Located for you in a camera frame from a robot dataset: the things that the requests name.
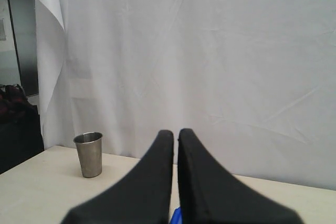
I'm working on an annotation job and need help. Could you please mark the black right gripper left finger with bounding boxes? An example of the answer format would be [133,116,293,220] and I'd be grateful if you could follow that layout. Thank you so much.
[62,130,174,223]

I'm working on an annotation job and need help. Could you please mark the white backdrop curtain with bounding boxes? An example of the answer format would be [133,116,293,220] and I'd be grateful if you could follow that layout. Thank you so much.
[35,0,335,189]

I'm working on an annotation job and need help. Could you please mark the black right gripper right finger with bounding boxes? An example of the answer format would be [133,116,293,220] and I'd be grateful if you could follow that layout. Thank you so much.
[177,129,303,223]

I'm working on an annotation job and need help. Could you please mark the dark bag in background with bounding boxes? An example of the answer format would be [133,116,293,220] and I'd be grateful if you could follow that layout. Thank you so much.
[1,84,45,173]

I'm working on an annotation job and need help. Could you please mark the dark metal door frame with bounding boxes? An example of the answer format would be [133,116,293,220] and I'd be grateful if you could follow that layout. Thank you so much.
[1,0,39,96]

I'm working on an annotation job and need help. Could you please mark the blue plastic lid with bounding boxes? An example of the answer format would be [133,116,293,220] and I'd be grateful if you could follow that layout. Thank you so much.
[170,207,182,224]

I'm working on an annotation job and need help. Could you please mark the stainless steel cup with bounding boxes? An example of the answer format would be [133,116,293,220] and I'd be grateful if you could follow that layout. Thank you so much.
[74,132,103,178]

